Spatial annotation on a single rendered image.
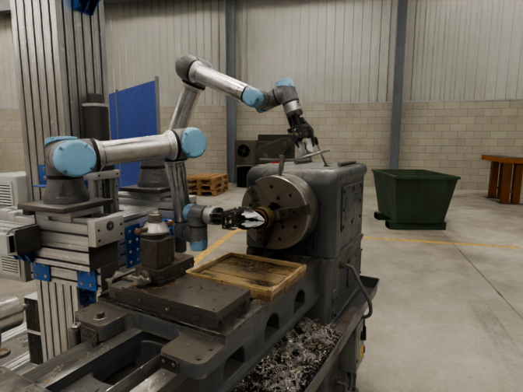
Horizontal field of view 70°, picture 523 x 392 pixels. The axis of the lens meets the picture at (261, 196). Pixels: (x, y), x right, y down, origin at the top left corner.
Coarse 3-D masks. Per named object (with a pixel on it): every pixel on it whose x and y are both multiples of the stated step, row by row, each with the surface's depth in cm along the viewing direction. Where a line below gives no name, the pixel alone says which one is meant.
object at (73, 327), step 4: (72, 324) 102; (76, 324) 102; (80, 324) 102; (68, 328) 102; (72, 328) 101; (76, 328) 101; (68, 332) 102; (72, 332) 101; (76, 332) 101; (80, 332) 102; (68, 336) 102; (72, 336) 101; (76, 336) 101; (80, 336) 102; (68, 340) 102; (72, 340) 101; (76, 340) 101; (80, 340) 102; (68, 344) 103; (72, 344) 102; (76, 344) 101
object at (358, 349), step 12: (348, 264) 175; (360, 288) 178; (372, 312) 185; (360, 324) 200; (360, 336) 197; (348, 348) 194; (360, 348) 202; (348, 360) 195; (360, 360) 203; (336, 384) 192
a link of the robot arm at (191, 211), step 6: (192, 204) 156; (186, 210) 154; (192, 210) 153; (198, 210) 151; (186, 216) 154; (192, 216) 152; (198, 216) 151; (192, 222) 153; (198, 222) 153; (204, 222) 151
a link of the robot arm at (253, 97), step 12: (180, 60) 164; (192, 60) 162; (180, 72) 165; (192, 72) 162; (204, 72) 160; (216, 72) 159; (204, 84) 162; (216, 84) 158; (228, 84) 156; (240, 84) 155; (240, 96) 155; (252, 96) 150; (264, 96) 154
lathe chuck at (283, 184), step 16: (272, 176) 155; (288, 176) 159; (272, 192) 156; (288, 192) 153; (304, 192) 153; (272, 208) 167; (288, 224) 155; (304, 224) 151; (272, 240) 159; (288, 240) 156
